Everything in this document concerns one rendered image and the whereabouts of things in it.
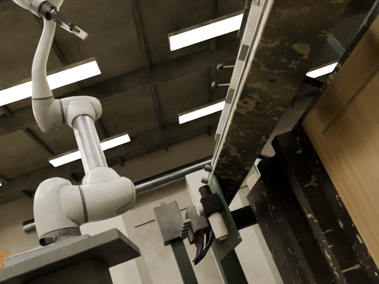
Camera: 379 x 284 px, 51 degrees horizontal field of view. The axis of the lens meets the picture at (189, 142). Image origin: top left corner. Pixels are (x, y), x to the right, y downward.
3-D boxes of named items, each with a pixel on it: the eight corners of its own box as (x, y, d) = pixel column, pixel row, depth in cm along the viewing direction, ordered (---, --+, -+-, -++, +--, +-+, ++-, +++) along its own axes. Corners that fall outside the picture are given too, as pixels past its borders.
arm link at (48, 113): (30, 97, 200) (58, 93, 204) (36, 131, 205) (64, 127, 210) (31, 101, 188) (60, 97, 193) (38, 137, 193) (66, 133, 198)
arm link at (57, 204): (39, 243, 156) (31, 191, 164) (86, 231, 163) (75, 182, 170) (35, 234, 142) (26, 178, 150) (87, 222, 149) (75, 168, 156)
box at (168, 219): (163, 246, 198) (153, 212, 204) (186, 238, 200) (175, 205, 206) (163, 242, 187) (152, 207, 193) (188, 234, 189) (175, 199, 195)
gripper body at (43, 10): (47, -2, 176) (62, 9, 175) (53, 7, 185) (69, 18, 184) (36, 10, 175) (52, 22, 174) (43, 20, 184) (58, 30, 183)
